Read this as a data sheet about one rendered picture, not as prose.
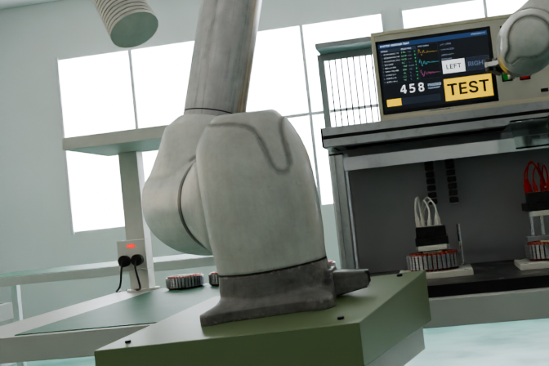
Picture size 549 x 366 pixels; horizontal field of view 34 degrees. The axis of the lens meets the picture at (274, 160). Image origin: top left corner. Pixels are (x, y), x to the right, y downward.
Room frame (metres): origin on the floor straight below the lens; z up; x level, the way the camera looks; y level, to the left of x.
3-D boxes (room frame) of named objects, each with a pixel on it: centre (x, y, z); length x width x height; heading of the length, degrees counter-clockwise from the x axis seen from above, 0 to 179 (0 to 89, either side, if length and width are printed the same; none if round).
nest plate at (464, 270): (1.88, -0.31, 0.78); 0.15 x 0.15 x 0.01; 80
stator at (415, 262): (1.88, -0.31, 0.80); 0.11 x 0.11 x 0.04
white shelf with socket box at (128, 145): (2.58, 0.36, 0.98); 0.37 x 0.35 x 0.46; 80
